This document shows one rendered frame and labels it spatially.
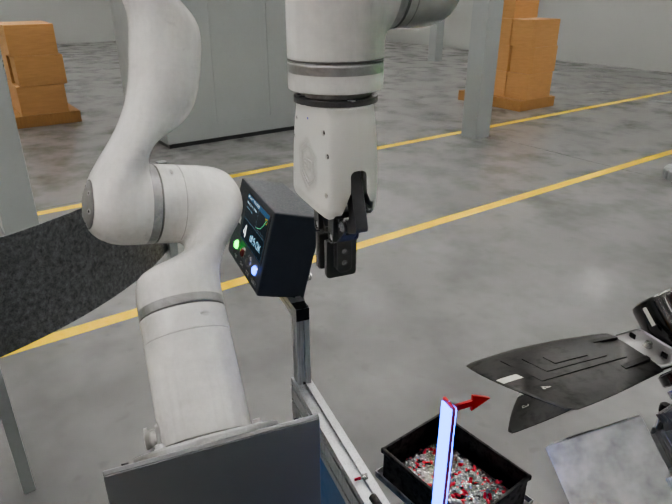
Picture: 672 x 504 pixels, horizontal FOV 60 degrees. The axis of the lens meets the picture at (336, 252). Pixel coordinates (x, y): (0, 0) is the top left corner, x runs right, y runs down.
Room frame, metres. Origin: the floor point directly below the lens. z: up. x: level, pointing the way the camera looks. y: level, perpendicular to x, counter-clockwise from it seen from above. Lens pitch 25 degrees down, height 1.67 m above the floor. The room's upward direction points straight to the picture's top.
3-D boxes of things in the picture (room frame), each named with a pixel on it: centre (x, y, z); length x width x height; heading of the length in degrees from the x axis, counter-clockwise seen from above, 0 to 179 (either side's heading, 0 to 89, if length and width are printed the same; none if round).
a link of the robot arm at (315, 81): (0.53, 0.00, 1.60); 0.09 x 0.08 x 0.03; 23
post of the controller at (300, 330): (1.07, 0.08, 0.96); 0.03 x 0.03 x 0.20; 23
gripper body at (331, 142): (0.53, 0.00, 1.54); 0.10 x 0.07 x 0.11; 23
